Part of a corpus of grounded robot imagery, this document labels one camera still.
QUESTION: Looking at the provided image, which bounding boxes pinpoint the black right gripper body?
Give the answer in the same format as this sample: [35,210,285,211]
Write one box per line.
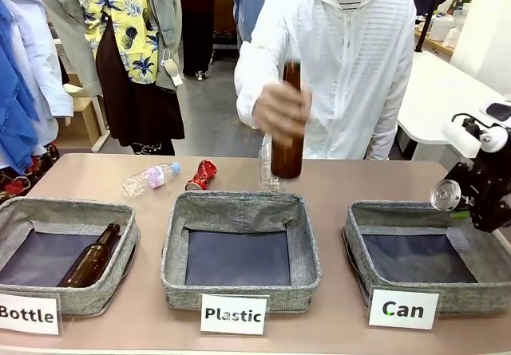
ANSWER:
[445,147,511,233]

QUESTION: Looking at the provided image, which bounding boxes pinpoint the silver black crushed can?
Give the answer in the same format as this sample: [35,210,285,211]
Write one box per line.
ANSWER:
[430,179,463,213]

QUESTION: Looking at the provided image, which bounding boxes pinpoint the brown glass bottle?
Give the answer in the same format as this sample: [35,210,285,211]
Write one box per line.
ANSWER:
[270,60,306,179]
[57,222,122,289]

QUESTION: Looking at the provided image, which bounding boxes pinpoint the large clear plastic bottle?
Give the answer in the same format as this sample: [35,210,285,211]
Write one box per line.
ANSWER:
[258,132,289,193]

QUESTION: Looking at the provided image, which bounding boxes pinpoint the red crushed can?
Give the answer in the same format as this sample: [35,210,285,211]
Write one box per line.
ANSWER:
[184,159,219,191]

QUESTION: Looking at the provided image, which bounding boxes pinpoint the small pink-label plastic bottle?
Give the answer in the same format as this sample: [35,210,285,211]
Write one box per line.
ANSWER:
[121,162,183,198]

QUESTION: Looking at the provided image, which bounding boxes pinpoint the person's left forearm white sleeve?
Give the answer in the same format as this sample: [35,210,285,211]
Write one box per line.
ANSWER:
[365,103,401,160]

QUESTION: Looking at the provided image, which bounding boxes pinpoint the grey fabric basket Can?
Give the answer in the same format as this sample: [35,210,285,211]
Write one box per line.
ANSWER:
[342,200,511,317]

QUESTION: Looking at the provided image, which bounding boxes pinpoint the white sign Can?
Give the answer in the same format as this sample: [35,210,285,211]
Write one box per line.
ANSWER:
[367,285,442,331]

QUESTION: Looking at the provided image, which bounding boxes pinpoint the grey fabric basket Plastic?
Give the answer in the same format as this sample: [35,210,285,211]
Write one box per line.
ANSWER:
[160,190,322,314]

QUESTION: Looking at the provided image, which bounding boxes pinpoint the grey fabric basket Bottle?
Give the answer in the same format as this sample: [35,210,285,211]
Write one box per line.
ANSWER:
[0,196,141,317]

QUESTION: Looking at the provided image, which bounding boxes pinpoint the person's right hand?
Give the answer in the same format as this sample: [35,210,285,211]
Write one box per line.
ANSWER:
[253,82,315,137]

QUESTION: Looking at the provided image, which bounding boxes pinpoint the white background table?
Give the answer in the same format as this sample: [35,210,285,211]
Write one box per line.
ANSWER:
[396,49,511,161]

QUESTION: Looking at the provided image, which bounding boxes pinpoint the person in white jacket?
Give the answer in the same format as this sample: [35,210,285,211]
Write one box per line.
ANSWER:
[234,0,418,161]

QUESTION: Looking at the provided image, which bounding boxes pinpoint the white plastic containers on desk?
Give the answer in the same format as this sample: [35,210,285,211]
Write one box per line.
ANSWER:
[433,6,468,49]

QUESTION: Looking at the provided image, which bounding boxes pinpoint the black pole stand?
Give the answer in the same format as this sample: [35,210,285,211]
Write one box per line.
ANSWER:
[414,0,446,54]

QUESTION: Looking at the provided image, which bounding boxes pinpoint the white sign Plastic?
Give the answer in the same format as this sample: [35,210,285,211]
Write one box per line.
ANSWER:
[199,293,269,337]

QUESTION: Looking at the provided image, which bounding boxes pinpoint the background person in blue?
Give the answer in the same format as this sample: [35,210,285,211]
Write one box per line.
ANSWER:
[228,0,289,53]

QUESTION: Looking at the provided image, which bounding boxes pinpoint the hanging white face mask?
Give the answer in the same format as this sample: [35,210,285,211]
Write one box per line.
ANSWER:
[160,47,185,89]

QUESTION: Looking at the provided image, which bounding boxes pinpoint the person in yellow floral shirt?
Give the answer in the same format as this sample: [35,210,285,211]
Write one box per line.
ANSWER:
[37,0,187,156]

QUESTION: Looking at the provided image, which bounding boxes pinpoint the wooden stool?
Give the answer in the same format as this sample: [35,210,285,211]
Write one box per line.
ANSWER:
[55,83,111,149]

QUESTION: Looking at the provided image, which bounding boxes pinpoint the white hanging coat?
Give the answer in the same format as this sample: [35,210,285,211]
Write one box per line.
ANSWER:
[0,0,75,160]

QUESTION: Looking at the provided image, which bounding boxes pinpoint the red floral cloth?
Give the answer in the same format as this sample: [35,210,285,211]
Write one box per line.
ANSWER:
[0,142,61,207]

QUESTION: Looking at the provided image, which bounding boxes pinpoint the blue hanging cloth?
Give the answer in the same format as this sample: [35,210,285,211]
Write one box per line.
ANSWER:
[0,0,46,176]

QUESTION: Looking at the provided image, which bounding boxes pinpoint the white sign Bottle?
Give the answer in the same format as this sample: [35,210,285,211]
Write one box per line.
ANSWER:
[0,292,61,337]

